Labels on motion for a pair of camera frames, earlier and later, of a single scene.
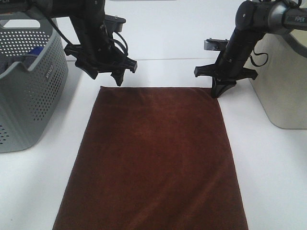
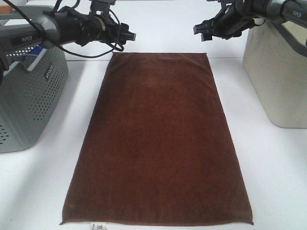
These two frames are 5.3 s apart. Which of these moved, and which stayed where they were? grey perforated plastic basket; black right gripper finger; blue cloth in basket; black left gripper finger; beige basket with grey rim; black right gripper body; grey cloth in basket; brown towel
Moved: brown towel; black right gripper finger; black right gripper body; black left gripper finger
Stayed: grey cloth in basket; blue cloth in basket; grey perforated plastic basket; beige basket with grey rim
